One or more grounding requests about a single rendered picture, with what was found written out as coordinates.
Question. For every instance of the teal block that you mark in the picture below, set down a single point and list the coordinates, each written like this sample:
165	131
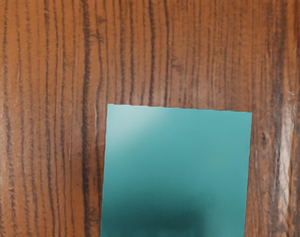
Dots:
175	168

